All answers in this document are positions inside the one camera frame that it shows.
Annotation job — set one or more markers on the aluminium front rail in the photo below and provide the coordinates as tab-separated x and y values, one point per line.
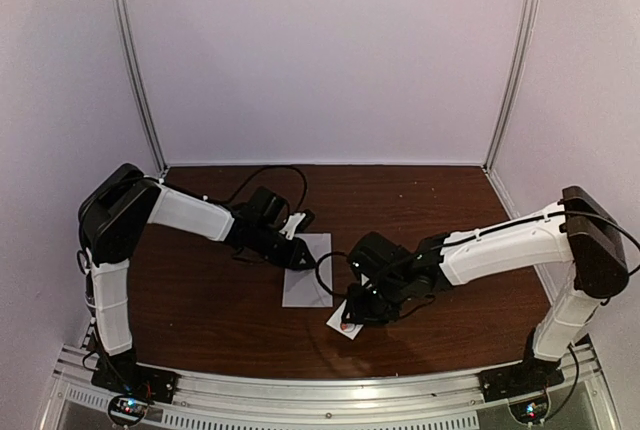
451	400

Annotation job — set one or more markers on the circuit board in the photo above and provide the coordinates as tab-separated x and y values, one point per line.
530	411
127	410

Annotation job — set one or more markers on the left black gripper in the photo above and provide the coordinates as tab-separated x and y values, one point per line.
298	252

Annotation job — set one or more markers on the right circuit board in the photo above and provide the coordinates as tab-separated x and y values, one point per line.
530	411

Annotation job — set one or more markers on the left circuit board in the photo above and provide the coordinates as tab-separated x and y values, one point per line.
127	410

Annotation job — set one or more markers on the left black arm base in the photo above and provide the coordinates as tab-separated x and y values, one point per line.
125	376

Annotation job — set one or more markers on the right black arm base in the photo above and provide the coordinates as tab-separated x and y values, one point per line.
529	376

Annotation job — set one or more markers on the white sticker sheet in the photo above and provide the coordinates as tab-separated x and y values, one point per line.
335	320

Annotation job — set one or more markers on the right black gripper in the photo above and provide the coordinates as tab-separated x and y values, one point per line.
359	314

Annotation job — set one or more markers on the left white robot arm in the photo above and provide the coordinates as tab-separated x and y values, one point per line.
113	219

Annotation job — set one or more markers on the pale blue envelope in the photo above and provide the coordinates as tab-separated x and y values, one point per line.
301	288

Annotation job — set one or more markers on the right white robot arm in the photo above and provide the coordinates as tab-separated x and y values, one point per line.
575	230

